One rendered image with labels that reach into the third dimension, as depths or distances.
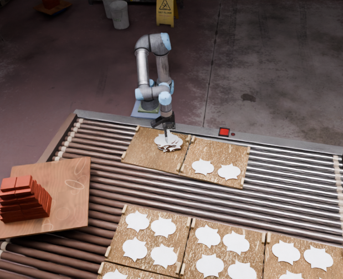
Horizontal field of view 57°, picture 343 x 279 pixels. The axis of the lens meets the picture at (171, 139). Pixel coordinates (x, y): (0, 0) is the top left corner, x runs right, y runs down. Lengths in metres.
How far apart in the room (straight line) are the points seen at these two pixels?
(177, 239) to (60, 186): 0.78
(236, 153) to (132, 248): 0.94
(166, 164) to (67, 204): 0.68
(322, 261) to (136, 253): 0.98
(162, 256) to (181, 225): 0.21
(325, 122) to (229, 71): 1.41
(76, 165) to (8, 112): 2.49
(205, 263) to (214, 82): 2.95
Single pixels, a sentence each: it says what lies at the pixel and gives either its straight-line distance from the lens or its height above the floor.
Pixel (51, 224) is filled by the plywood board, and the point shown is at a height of 1.04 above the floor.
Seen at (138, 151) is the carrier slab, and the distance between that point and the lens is 2.24.
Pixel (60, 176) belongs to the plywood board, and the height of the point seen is 1.04.
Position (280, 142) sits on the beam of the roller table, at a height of 0.91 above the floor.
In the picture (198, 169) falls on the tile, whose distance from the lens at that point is 2.10.
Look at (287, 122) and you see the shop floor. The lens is 3.90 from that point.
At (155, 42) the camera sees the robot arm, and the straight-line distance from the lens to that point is 2.21.
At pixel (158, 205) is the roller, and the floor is 0.92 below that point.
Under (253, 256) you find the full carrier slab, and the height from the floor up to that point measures 0.94.
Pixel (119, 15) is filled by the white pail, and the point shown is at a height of 0.24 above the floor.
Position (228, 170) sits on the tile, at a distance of 2.11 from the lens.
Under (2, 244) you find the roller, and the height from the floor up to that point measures 0.92.
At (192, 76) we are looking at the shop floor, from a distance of 4.42.
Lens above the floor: 2.62
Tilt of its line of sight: 47 degrees down
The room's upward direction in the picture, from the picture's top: 4 degrees counter-clockwise
